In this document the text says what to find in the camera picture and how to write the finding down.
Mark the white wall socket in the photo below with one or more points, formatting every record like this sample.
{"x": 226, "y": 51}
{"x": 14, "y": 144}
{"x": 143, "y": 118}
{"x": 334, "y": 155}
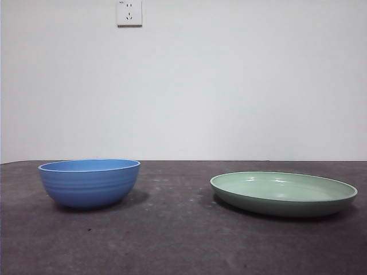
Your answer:
{"x": 129, "y": 14}

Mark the blue ribbed bowl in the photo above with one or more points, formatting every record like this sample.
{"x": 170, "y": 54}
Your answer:
{"x": 89, "y": 186}

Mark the green round plate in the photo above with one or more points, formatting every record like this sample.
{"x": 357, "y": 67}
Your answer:
{"x": 284, "y": 204}

